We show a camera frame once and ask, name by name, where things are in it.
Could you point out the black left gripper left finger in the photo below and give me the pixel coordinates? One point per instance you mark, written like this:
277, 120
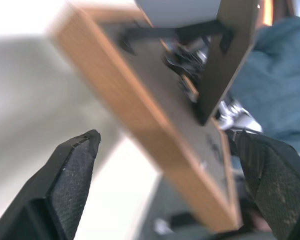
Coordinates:
67, 175

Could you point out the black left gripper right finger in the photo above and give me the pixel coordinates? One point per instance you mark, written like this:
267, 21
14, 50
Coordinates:
277, 180

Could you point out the teal blue cloth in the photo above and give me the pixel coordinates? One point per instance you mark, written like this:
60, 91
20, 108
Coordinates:
277, 75

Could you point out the wooden picture frame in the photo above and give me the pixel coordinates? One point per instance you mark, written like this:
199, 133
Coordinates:
130, 100

